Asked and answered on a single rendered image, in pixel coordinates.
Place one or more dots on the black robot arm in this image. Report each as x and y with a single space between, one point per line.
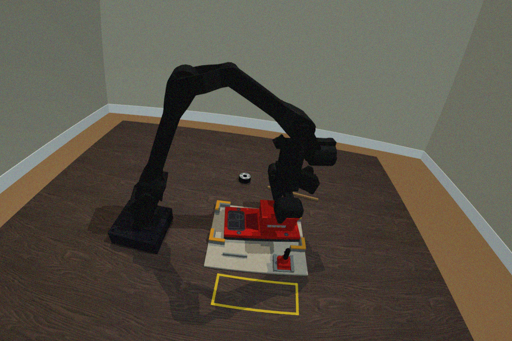
183 85

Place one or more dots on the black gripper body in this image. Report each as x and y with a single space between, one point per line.
284 181

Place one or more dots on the black toy car wheel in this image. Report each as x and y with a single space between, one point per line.
244 178

